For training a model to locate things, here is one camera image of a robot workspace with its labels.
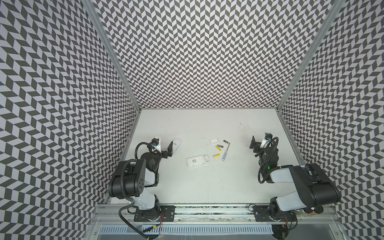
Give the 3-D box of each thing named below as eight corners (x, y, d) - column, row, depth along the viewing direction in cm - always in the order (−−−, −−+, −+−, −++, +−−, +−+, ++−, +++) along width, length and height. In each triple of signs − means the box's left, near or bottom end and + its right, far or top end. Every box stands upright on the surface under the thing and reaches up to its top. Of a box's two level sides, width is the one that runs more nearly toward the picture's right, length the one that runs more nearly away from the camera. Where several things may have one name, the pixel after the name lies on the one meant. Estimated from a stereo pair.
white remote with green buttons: (187, 167, 90) (186, 165, 88) (185, 159, 93) (185, 157, 91) (210, 162, 92) (210, 161, 90) (208, 155, 95) (208, 153, 93)
